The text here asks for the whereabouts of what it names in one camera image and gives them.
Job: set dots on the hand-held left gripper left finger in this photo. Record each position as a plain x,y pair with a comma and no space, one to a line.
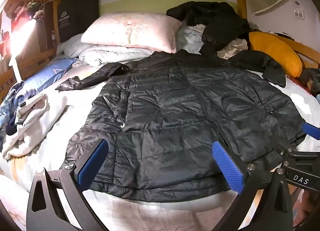
92,161

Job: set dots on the blue pillow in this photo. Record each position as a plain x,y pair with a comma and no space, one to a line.
50,73

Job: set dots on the white sweatshirt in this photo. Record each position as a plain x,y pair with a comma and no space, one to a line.
32,126

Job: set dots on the white crumpled garment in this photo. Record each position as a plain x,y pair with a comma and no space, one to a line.
235,48

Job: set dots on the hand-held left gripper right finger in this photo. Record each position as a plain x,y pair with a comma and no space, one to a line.
227,166

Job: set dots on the grey duvet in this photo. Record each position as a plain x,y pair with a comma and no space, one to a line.
112,55

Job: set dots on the dark cloth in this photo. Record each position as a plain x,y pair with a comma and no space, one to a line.
311,78

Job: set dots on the pile of dark clothes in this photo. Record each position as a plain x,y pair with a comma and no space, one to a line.
217,25

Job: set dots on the cluttered wooden shelf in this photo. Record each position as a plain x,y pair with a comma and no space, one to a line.
27,8

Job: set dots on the black hanging bag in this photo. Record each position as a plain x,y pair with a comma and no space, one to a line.
77,13

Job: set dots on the wooden bed frame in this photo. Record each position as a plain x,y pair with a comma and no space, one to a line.
241,0

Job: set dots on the pink pillow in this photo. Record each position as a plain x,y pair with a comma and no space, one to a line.
130,30

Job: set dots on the black puffer jacket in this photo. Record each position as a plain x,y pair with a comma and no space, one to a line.
175,111

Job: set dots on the blue patterned cloth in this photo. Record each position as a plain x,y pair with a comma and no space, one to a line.
10,111

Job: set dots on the white wall switch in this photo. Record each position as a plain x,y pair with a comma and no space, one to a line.
299,13

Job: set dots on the orange long pillow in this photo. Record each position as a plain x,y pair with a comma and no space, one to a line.
275,48

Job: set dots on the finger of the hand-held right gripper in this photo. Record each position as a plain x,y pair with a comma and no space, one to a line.
310,129

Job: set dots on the white desk lamp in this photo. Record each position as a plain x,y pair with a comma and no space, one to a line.
21,35

